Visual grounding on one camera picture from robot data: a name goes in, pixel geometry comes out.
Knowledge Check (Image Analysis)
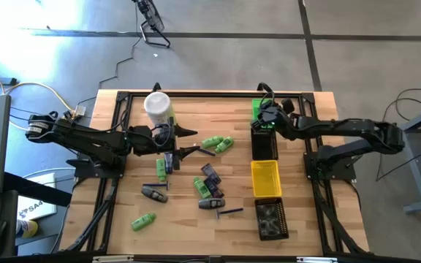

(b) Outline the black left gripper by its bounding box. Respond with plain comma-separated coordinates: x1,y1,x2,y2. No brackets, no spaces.
128,123,201,172

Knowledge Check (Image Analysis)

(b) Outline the blue disposable razor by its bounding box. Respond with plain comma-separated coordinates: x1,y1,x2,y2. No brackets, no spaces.
195,145,217,157
143,181,170,191
214,207,244,220

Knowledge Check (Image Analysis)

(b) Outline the dark blue toiletry tube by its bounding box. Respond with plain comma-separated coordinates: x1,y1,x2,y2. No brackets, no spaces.
163,151,174,175

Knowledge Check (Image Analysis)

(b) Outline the dark foil sachet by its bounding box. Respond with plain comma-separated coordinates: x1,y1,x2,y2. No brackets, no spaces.
200,163,222,186
203,177,225,199

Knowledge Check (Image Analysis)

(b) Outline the black perforated basket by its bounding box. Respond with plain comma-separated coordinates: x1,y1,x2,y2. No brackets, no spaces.
250,127,279,161
254,197,290,242

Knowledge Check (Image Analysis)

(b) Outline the white green wipes canister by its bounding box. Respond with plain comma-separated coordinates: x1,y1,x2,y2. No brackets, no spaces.
143,91,178,127

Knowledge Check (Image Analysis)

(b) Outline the yellow perforated basket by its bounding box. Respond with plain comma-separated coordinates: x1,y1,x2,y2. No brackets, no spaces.
250,159,283,198

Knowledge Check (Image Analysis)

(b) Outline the black floor fan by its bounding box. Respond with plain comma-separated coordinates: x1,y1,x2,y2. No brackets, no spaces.
132,0,172,49

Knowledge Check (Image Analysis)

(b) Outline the black desk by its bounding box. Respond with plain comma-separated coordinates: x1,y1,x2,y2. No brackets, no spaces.
0,171,73,259

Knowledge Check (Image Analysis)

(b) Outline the white printed box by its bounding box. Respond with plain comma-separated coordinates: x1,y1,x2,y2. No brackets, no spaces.
15,172,58,222

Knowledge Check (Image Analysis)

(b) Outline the person's foot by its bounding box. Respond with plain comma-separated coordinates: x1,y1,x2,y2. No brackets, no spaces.
15,218,39,239

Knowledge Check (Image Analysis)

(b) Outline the black aluminium table frame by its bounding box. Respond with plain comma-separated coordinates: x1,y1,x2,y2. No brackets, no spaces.
58,90,371,256

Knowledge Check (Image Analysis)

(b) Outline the black fan cable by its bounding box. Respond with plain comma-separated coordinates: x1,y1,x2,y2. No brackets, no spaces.
77,3,140,107

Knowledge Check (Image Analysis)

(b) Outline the silver bracket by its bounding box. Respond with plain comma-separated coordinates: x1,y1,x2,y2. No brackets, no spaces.
92,255,134,263
296,256,338,263

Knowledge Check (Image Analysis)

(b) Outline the black floor cable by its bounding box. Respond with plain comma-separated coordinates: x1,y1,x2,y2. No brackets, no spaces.
394,86,421,122
374,97,421,183

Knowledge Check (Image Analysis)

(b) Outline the yellow floor cable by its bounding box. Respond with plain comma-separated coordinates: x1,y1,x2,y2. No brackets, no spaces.
0,60,77,133

